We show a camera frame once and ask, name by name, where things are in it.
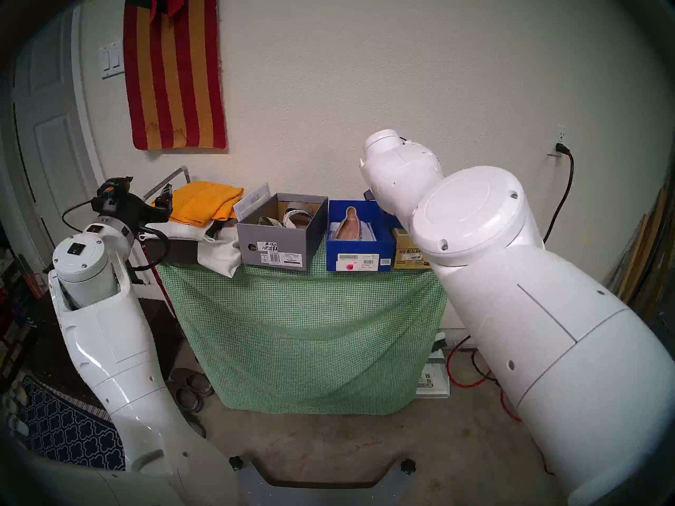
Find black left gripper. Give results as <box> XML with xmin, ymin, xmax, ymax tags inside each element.
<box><xmin>91</xmin><ymin>182</ymin><xmax>175</xmax><ymax>231</ymax></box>

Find beige ballet shoe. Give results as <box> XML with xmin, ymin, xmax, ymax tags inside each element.
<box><xmin>334</xmin><ymin>206</ymin><xmax>364</xmax><ymax>241</ymax></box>

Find open blue shoe box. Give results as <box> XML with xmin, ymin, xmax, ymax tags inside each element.
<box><xmin>327</xmin><ymin>199</ymin><xmax>396</xmax><ymax>273</ymax></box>

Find tan gold shoe box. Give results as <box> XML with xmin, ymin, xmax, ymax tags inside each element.
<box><xmin>393</xmin><ymin>228</ymin><xmax>434</xmax><ymax>270</ymax></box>

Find white printed box lid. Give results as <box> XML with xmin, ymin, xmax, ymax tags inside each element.
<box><xmin>232</xmin><ymin>182</ymin><xmax>271</xmax><ymax>222</ymax></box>

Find grey cardboard shoe box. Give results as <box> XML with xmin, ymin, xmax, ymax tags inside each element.
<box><xmin>236</xmin><ymin>193</ymin><xmax>329</xmax><ymax>272</ymax></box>

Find folded orange cloth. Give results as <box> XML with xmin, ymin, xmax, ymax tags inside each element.
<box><xmin>151</xmin><ymin>181</ymin><xmax>244</xmax><ymax>227</ymax></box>

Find folded white cloth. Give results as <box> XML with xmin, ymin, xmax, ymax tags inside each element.
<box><xmin>142</xmin><ymin>236</ymin><xmax>222</xmax><ymax>265</ymax></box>

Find thin red cane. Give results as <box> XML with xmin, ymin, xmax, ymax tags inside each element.
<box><xmin>152</xmin><ymin>262</ymin><xmax>177</xmax><ymax>318</ymax></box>

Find red orange striped flag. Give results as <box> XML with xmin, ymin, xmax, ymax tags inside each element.
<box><xmin>122</xmin><ymin>0</ymin><xmax>227</xmax><ymax>151</ymax></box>

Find dark brown wooden chest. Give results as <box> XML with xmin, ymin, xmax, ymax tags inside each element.
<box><xmin>26</xmin><ymin>294</ymin><xmax>185</xmax><ymax>405</ymax></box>

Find white panel door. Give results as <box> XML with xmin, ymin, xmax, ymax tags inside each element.
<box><xmin>11</xmin><ymin>4</ymin><xmax>109</xmax><ymax>247</ymax></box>

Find green checked tablecloth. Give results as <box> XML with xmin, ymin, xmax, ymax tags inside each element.
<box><xmin>156</xmin><ymin>241</ymin><xmax>449</xmax><ymax>416</ymax></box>

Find cluttered storage shelf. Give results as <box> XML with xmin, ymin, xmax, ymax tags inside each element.
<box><xmin>0</xmin><ymin>220</ymin><xmax>45</xmax><ymax>384</ymax></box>

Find white floor device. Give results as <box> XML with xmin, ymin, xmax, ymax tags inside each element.
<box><xmin>415</xmin><ymin>334</ymin><xmax>450</xmax><ymax>399</ymax></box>

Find navy patterned rug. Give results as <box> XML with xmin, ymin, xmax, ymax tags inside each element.
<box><xmin>18</xmin><ymin>376</ymin><xmax>127</xmax><ymax>471</ymax></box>

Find leaning wooden boards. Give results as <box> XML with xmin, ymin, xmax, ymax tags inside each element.
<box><xmin>606</xmin><ymin>183</ymin><xmax>675</xmax><ymax>321</ymax></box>

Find thick black left gripper cable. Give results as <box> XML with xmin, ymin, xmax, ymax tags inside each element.
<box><xmin>129</xmin><ymin>226</ymin><xmax>172</xmax><ymax>272</ymax></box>

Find left gripper plug cable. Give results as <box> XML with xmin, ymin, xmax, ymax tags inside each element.
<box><xmin>62</xmin><ymin>176</ymin><xmax>132</xmax><ymax>231</ymax></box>

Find white drawstring dust bag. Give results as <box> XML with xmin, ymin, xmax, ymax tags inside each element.
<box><xmin>140</xmin><ymin>215</ymin><xmax>242</xmax><ymax>278</ymax></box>

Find white double light switch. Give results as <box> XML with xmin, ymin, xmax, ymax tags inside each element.
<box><xmin>99</xmin><ymin>41</ymin><xmax>126</xmax><ymax>80</ymax></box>

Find red floor cable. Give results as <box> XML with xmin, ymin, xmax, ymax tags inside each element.
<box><xmin>446</xmin><ymin>336</ymin><xmax>523</xmax><ymax>422</ymax></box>

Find white wall outlet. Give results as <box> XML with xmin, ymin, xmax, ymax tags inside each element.
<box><xmin>548</xmin><ymin>124</ymin><xmax>569</xmax><ymax>158</ymax></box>

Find black power cord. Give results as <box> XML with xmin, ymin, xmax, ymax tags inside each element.
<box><xmin>543</xmin><ymin>143</ymin><xmax>574</xmax><ymax>245</ymax></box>

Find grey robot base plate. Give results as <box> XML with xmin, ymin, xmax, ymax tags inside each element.
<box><xmin>231</xmin><ymin>455</ymin><xmax>417</xmax><ymax>506</ymax></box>

